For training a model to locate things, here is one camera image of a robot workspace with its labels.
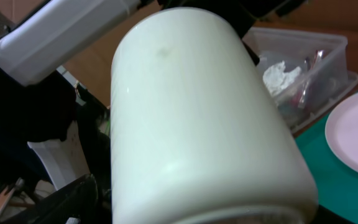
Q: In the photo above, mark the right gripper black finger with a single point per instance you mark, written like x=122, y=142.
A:
x=78, y=199

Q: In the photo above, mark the white cup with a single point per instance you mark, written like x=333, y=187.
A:
x=195, y=135

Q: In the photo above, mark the white napkin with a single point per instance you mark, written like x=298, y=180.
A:
x=276, y=79

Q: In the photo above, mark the red foil wrapper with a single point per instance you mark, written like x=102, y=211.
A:
x=301, y=95

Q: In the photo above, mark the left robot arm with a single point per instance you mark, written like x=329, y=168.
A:
x=37, y=104

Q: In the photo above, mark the clear plastic bin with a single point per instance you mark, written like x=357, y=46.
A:
x=331, y=80

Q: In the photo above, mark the teal plastic tray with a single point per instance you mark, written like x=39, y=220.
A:
x=337, y=184

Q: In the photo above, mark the large white plate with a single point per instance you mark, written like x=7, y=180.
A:
x=341, y=131

